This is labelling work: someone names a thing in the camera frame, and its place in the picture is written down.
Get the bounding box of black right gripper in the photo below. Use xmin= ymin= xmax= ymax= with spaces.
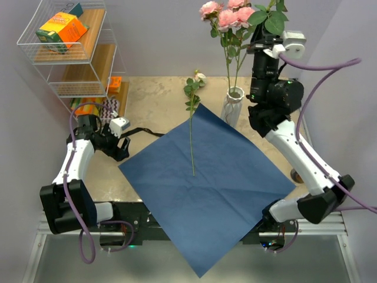
xmin=246 ymin=9 xmax=283 ymax=102

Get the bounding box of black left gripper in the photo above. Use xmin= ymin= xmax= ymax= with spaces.
xmin=97 ymin=124 xmax=130 ymax=162

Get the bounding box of pink rose stem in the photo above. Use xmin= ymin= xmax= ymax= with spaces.
xmin=199 ymin=1 xmax=238 ymax=89
xmin=226 ymin=1 xmax=289 ymax=87

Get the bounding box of black printed ribbon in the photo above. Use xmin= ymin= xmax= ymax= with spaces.
xmin=121 ymin=127 xmax=164 ymax=139

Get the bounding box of blue wrapping paper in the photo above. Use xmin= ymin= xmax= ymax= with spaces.
xmin=119 ymin=105 xmax=295 ymax=277

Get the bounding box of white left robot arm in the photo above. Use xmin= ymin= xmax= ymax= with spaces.
xmin=39 ymin=114 xmax=130 ymax=234

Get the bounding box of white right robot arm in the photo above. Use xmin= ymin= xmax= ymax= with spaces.
xmin=247 ymin=23 xmax=355 ymax=232

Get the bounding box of white ribbed ceramic vase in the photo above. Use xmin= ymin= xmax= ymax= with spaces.
xmin=220 ymin=87 xmax=244 ymax=128

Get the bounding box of purple zigzag scrubber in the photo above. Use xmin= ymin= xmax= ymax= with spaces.
xmin=100 ymin=97 xmax=120 ymax=123

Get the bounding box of orange yellow sponge pack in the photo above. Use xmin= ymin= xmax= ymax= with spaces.
xmin=70 ymin=97 xmax=103 ymax=116

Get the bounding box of small orange box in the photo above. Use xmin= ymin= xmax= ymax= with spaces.
xmin=107 ymin=76 xmax=122 ymax=94

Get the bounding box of white rose stem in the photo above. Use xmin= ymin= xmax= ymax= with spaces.
xmin=183 ymin=70 xmax=207 ymax=176

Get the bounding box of orange green carton box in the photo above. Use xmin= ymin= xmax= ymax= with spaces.
xmin=35 ymin=12 xmax=89 ymax=54

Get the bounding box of teal box on shelf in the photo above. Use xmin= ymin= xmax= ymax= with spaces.
xmin=68 ymin=3 xmax=84 ymax=18

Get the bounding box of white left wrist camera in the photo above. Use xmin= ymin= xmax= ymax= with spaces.
xmin=109 ymin=117 xmax=130 ymax=138

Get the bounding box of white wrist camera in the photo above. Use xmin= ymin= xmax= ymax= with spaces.
xmin=263 ymin=31 xmax=306 ymax=60
xmin=109 ymin=117 xmax=130 ymax=138

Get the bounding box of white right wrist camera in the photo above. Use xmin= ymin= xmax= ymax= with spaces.
xmin=263 ymin=31 xmax=306 ymax=60

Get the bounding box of white wire wooden shelf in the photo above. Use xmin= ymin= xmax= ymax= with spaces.
xmin=17 ymin=1 xmax=129 ymax=116

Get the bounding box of aluminium frame rail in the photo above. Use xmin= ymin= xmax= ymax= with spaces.
xmin=22 ymin=77 xmax=360 ymax=283

